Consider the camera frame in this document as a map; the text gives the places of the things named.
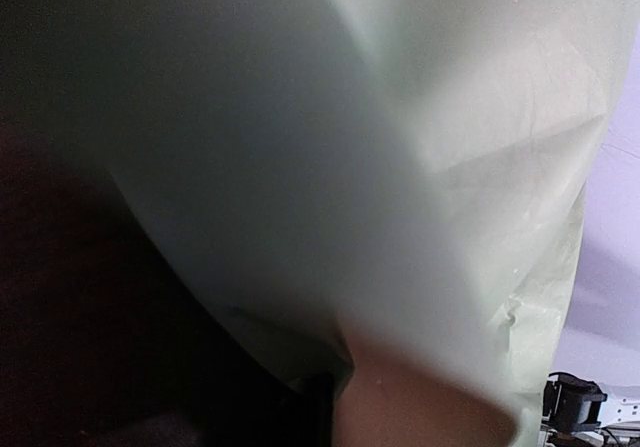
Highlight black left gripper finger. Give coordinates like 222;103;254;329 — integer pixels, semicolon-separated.
295;372;335;447

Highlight peach wrapping paper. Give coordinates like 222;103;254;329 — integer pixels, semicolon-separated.
332;344;516;446

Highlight green wrapping paper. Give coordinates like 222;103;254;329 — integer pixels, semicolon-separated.
1;0;639;446

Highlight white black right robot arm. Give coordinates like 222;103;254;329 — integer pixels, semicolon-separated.
538;371;639;447

